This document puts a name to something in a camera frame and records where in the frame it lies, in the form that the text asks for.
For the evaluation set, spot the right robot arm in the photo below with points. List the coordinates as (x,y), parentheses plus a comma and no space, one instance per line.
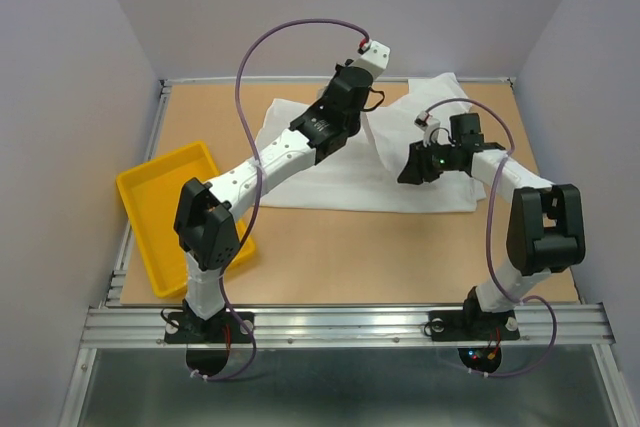
(545,233)

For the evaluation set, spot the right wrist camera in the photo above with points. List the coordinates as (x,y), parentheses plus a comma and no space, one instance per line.
(429,125)

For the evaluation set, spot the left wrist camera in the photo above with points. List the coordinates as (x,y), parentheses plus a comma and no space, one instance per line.
(373,57)

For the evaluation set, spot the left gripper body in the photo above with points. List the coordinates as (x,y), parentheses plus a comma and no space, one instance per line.
(325,95)

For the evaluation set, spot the yellow plastic tray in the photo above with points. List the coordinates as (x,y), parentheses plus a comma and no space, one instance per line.
(156,272)

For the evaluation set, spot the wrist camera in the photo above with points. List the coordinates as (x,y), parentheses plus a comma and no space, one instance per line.
(373,57)
(429,125)

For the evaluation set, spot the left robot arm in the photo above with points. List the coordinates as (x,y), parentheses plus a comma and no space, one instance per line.
(207,212)

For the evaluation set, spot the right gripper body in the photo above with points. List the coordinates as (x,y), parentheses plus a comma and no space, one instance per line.
(443,158)

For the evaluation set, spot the aluminium front rail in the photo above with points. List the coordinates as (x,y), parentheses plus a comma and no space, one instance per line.
(395,326)

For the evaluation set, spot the white long sleeve shirt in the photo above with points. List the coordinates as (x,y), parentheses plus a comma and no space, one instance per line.
(362,176)

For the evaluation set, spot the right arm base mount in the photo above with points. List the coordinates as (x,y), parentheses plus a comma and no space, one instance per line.
(480,335)

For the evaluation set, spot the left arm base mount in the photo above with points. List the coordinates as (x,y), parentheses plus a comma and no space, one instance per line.
(218,349)

